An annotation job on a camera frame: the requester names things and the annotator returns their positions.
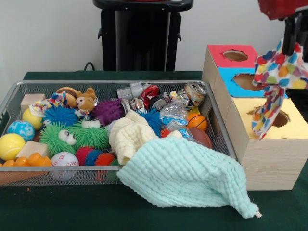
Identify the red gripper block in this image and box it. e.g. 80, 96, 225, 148
257, 0, 308, 55

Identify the colourful dotted cloth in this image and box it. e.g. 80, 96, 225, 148
251, 38, 308, 141

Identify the mint green waffle cloth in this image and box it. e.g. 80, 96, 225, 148
116, 137, 260, 219

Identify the cream waffle cloth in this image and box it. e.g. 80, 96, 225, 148
108, 110, 161, 166

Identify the wooden box with three holes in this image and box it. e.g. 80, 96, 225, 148
201, 44, 308, 192

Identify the purple spiky ball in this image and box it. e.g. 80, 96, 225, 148
91, 98, 125, 127

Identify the small brown teddy bear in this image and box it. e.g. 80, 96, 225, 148
76, 87, 98, 113

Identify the blue spiky rubber ball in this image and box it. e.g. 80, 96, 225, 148
42, 105, 79, 127

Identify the white baseball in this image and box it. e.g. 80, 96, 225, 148
50, 151, 79, 181

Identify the dark green table cloth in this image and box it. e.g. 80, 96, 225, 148
0, 71, 308, 231

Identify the blue globe ball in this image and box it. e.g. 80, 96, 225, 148
7, 120, 36, 142

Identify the yellow tennis ball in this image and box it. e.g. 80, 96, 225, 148
0, 133, 26, 161

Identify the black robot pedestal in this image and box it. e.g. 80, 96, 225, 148
92, 0, 194, 72

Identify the shallow wire mesh bin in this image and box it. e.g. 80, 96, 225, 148
0, 80, 238, 187

